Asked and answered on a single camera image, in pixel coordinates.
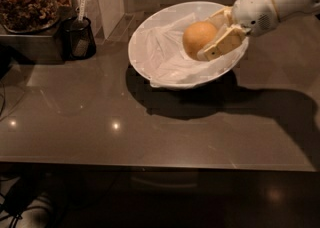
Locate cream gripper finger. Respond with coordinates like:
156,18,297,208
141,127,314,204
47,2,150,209
197,25,246,61
207,6,233,27

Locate dark metal box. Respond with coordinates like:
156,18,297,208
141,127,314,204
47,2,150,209
0,7,75,64

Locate orange fruit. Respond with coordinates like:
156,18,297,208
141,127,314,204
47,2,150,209
182,21,217,60

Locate white bowl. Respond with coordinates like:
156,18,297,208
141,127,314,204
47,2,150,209
128,1,249,90

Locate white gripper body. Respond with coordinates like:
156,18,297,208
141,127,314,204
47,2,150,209
231,0,279,36

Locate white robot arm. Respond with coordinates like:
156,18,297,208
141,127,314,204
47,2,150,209
197,0,320,61

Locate black mesh cup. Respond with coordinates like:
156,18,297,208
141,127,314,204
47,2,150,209
61,17,96,60

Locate white utensil in cup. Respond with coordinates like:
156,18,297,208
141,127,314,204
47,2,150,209
71,0,89,57

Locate black cables on floor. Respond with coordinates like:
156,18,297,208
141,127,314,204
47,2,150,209
0,171,61,228

